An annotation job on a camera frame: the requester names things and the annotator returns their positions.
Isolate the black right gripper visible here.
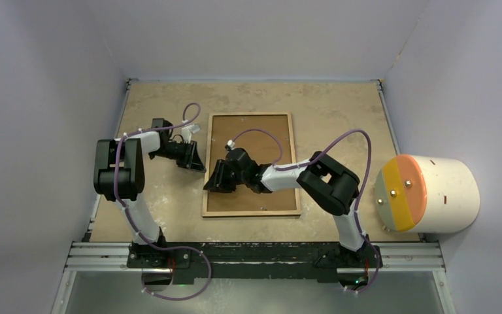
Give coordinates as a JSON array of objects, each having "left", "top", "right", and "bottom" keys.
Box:
[{"left": 205, "top": 160, "right": 248, "bottom": 194}]

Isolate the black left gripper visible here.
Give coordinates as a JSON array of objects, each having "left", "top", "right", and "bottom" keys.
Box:
[{"left": 150, "top": 139, "right": 206, "bottom": 173}]

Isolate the brown frame backing board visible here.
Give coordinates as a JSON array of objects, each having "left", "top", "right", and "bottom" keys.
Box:
[{"left": 207, "top": 115, "right": 298, "bottom": 213}]

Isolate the black wooden picture frame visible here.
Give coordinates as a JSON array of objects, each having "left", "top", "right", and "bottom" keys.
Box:
[{"left": 202, "top": 112, "right": 301, "bottom": 218}]

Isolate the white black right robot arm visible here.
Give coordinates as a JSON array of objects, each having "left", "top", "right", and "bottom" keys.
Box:
[{"left": 203, "top": 148, "right": 367, "bottom": 266}]

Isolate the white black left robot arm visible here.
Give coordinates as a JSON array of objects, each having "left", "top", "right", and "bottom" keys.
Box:
[{"left": 93, "top": 118, "right": 206, "bottom": 268}]

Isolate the white cylinder with orange lid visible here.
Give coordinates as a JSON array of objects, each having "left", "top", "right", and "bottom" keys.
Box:
[{"left": 374, "top": 154, "right": 480, "bottom": 234}]

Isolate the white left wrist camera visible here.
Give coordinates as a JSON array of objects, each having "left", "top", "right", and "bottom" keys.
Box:
[{"left": 180, "top": 124, "right": 201, "bottom": 142}]

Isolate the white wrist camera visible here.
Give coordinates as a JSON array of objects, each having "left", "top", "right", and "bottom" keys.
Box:
[
  {"left": 225, "top": 139, "right": 235, "bottom": 152},
  {"left": 180, "top": 124, "right": 201, "bottom": 142}
]

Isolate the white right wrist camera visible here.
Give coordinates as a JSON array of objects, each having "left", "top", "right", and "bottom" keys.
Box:
[{"left": 225, "top": 139, "right": 235, "bottom": 152}]

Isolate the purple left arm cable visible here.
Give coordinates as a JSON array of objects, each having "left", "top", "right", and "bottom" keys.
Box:
[{"left": 112, "top": 102, "right": 213, "bottom": 302}]

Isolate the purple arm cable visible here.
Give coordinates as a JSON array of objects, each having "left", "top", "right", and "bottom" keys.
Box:
[
  {"left": 112, "top": 102, "right": 213, "bottom": 302},
  {"left": 229, "top": 128, "right": 382, "bottom": 296}
]

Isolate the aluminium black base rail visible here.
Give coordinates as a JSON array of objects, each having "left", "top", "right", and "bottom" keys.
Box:
[{"left": 65, "top": 242, "right": 445, "bottom": 288}]

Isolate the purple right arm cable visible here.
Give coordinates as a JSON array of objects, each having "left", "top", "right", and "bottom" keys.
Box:
[{"left": 229, "top": 128, "right": 382, "bottom": 296}]

